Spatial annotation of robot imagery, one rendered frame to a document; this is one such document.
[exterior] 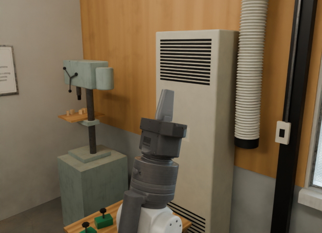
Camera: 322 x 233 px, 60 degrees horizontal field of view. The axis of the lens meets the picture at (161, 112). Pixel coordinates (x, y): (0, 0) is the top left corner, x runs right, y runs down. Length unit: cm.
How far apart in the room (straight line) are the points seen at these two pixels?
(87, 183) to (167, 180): 200
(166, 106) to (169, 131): 7
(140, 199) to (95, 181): 202
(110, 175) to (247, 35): 165
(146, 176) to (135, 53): 216
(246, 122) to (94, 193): 145
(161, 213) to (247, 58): 133
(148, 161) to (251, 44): 132
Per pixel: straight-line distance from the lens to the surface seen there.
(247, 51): 175
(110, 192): 267
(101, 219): 204
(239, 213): 229
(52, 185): 348
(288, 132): 179
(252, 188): 214
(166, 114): 54
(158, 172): 51
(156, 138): 51
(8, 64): 299
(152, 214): 53
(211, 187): 194
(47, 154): 331
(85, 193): 252
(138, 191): 53
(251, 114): 178
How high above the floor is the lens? 171
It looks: 14 degrees down
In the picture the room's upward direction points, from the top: straight up
